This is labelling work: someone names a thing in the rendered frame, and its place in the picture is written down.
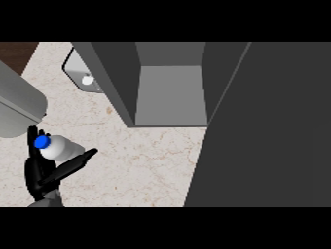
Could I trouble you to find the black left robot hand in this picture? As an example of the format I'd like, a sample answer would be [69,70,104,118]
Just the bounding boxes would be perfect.
[23,124,98,202]

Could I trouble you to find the white bottle with blue cap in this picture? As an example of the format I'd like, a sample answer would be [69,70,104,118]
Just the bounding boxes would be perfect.
[32,134,85,162]

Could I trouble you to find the dark grey open cabinet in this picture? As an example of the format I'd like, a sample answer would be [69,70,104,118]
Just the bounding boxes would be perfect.
[70,41,250,128]

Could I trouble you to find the dark grey cabinet door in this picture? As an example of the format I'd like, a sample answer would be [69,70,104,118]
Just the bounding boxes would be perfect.
[183,41,331,208]

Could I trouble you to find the small white round knob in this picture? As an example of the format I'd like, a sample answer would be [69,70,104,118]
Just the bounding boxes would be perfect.
[81,74,95,87]

